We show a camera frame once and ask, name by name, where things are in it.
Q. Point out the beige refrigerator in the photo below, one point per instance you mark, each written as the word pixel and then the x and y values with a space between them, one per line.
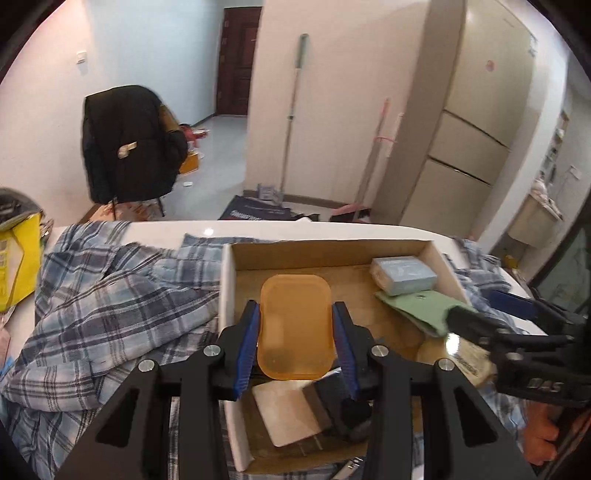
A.
pixel 480 115

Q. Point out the white wall switch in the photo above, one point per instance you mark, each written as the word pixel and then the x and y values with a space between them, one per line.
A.
pixel 81 61

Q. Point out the black jacket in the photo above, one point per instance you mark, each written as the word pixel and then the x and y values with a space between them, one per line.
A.
pixel 129 143

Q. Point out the green pouch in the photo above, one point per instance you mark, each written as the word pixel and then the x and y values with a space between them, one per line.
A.
pixel 415 309

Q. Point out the cream round tape roll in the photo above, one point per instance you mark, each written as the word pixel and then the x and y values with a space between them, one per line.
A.
pixel 438 360

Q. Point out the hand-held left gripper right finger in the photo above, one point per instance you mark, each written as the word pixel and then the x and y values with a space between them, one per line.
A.
pixel 345 350

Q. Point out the black case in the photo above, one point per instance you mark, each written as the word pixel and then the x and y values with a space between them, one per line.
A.
pixel 337 410

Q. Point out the grey blue box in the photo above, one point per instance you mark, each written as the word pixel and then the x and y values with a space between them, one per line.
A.
pixel 404 275

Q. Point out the grey cloth bag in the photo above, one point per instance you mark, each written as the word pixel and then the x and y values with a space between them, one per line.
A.
pixel 14 205

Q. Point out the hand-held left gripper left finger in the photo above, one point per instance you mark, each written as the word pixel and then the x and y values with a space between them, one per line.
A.
pixel 244 350

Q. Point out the beige counter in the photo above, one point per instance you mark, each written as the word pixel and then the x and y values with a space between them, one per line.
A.
pixel 531 221

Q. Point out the person's right hand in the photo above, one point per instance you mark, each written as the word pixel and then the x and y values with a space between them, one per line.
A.
pixel 540 434

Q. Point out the dark red door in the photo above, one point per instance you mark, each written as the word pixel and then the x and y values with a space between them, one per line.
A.
pixel 238 60

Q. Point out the orange plastic lid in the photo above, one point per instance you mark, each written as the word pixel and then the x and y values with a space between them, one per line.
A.
pixel 295 323

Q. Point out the cardboard box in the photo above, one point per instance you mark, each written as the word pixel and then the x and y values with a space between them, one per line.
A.
pixel 351 272

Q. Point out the yellow bag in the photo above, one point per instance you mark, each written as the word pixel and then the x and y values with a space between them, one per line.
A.
pixel 18 267

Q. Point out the orange box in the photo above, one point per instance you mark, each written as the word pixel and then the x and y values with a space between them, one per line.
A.
pixel 189 165

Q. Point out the white charger plug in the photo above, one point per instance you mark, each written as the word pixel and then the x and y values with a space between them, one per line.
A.
pixel 286 413

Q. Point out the dark floor mat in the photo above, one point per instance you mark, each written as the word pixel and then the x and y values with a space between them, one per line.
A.
pixel 256 210

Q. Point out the blue plaid shirt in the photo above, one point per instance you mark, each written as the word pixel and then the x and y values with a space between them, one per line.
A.
pixel 129 314

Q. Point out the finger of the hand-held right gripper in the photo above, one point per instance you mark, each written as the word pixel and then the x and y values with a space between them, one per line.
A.
pixel 480 327
pixel 512 301

